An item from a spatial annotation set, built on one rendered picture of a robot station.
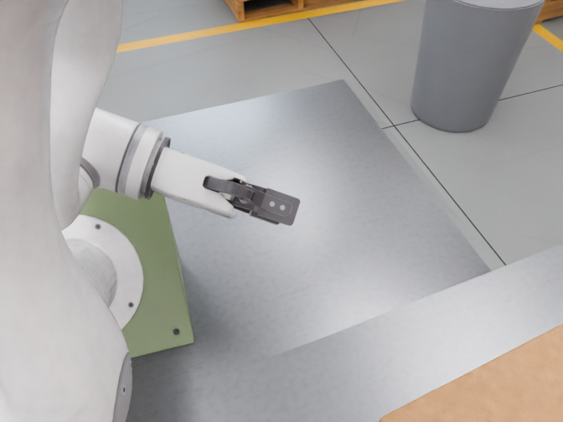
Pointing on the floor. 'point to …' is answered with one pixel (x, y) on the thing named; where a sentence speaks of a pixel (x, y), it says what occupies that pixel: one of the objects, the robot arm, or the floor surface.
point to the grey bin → (467, 59)
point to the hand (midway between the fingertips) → (281, 211)
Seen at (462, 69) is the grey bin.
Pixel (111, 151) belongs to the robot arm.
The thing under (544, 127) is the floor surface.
